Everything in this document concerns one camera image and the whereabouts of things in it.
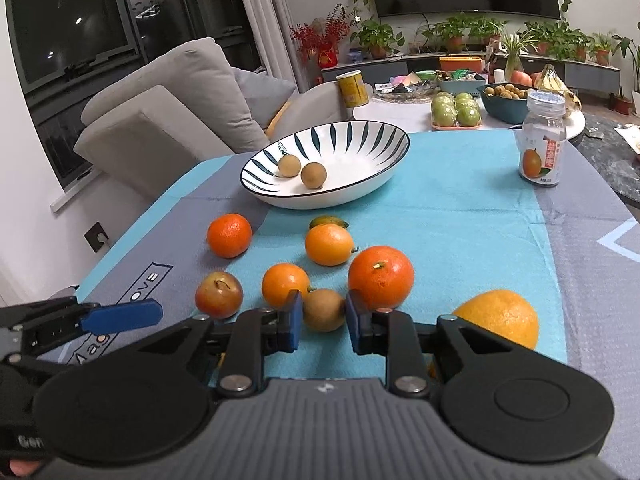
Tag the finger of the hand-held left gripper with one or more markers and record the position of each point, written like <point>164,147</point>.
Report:
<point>125,314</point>

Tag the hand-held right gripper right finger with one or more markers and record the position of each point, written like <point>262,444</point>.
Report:
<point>351,327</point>

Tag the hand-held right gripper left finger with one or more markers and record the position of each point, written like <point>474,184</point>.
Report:
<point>295,327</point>

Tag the brown longan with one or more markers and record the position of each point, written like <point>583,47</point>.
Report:
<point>313,175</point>
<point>289,165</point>
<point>324,310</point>

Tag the large round tangerine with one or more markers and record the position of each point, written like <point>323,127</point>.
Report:
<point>381,277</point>

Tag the oval orange citrus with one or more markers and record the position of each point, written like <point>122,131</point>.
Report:
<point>329,245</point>

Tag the small round tangerine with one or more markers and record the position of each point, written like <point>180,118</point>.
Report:
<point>229,235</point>

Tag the large yellow orange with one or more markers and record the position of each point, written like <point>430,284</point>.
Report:
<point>500,317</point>

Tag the white striped ceramic bowl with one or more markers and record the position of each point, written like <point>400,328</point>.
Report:
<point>350,160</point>

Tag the person's left hand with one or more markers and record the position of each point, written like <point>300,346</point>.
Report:
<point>15,470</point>

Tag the small orange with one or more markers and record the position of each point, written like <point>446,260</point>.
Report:
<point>285,284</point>

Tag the red brown apple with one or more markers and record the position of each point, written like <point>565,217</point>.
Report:
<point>218,294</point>

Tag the small green kumquat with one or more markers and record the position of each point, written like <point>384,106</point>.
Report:
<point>327,221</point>

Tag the beige sofa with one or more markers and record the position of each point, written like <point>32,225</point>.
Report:
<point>165,110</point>

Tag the yellow cushion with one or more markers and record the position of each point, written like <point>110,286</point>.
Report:
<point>276,120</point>

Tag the white round table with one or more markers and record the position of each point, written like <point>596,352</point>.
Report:
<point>400,112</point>

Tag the white armchair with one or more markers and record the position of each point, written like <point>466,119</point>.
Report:
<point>320,105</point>

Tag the pink tray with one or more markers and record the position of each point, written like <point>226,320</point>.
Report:
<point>457,126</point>

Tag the green apple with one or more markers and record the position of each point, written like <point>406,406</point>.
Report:
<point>444,101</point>
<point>465,99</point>
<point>469,116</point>
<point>443,116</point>

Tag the grey cushion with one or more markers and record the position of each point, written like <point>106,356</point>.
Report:
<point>265,92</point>

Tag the yellow can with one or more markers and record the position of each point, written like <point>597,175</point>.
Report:
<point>352,89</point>

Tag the glass plate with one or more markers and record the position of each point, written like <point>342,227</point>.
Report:
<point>405,91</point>

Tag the light teal snack tray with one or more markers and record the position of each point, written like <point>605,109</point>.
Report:
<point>457,87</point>

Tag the small green bowl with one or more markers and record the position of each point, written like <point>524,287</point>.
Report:
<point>427,75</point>

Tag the dark teal bowl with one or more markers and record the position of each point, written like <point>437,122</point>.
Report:
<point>505,110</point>

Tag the clear bottle with orange label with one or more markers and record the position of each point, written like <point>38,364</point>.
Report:
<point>542,140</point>

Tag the red berry plant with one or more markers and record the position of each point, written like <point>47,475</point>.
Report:
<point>326,55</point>

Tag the pile of longans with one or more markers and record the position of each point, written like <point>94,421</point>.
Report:
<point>505,91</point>

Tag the orange box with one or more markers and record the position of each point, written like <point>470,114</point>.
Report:
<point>460,64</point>

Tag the green potted plant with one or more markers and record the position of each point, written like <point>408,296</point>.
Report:
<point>544,46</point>
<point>452,32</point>
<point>377,40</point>
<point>602,55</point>
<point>580,51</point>

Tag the dark window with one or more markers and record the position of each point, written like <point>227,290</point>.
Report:
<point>60,20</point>

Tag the dark marble round table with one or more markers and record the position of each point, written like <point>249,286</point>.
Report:
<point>610,160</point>

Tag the spider plant in glass vase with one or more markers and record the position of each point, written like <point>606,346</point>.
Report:
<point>512,57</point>

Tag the white curtain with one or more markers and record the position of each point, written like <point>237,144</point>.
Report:
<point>260,10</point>

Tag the grey television cabinet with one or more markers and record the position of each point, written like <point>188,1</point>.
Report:
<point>590,75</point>

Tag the small plant in brown pot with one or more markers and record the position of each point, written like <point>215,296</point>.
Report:
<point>622,104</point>

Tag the tall plant in white pot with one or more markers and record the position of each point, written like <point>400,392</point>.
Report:
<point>632,60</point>

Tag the wall socket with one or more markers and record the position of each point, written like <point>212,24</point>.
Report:
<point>97,237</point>

